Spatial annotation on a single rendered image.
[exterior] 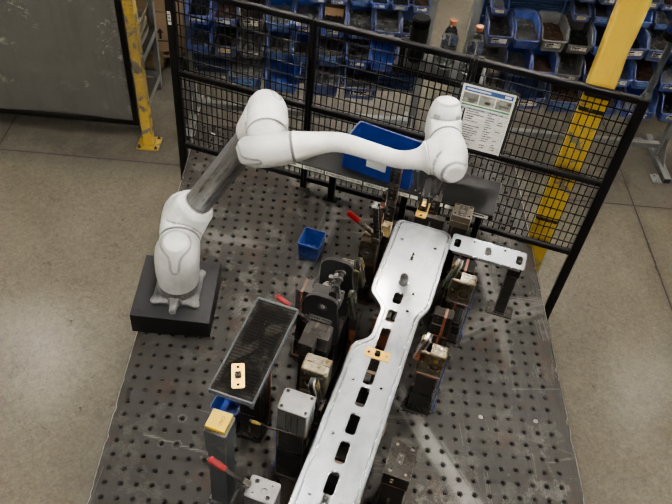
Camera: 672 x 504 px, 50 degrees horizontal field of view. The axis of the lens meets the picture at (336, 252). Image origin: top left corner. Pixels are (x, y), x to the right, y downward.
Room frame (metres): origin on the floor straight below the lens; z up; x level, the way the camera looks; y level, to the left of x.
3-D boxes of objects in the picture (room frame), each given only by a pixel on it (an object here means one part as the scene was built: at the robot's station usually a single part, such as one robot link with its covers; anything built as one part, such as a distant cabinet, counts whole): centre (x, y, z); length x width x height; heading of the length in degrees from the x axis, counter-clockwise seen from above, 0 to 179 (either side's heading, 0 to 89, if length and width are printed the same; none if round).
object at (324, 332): (1.43, 0.02, 0.89); 0.13 x 0.11 x 0.38; 77
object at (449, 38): (2.52, -0.34, 1.53); 0.06 x 0.06 x 0.20
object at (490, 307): (1.93, -0.69, 0.84); 0.11 x 0.06 x 0.29; 77
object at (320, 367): (1.29, 0.01, 0.89); 0.13 x 0.11 x 0.38; 77
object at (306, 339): (1.37, 0.06, 0.90); 0.05 x 0.05 x 0.40; 77
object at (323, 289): (1.56, 0.00, 0.94); 0.18 x 0.13 x 0.49; 167
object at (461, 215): (2.10, -0.47, 0.88); 0.08 x 0.08 x 0.36; 77
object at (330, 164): (2.34, -0.19, 1.01); 0.90 x 0.22 x 0.03; 77
